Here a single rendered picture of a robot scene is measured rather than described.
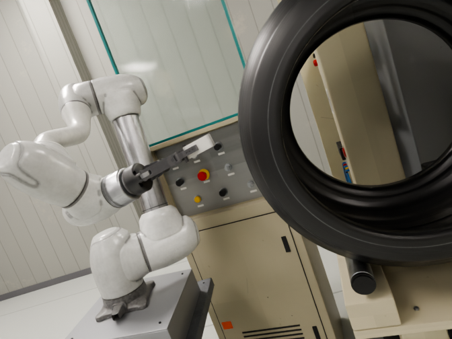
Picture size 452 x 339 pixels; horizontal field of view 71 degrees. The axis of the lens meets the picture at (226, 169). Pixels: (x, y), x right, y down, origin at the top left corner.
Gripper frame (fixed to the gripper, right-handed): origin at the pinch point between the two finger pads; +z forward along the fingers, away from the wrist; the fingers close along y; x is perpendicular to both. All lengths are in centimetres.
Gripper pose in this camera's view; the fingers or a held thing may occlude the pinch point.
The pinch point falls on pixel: (198, 146)
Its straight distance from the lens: 73.7
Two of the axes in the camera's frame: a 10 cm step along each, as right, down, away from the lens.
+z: 8.5, -4.2, -3.2
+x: 4.7, 8.8, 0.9
